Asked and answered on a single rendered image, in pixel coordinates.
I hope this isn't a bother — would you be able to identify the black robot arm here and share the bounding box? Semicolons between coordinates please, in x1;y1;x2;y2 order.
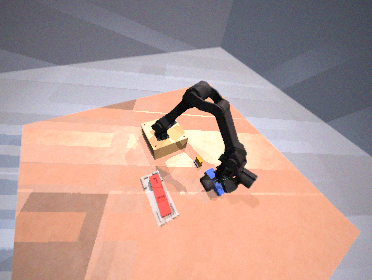
151;80;258;194

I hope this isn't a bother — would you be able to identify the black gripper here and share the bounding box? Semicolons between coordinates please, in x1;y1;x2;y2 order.
200;165;234;192

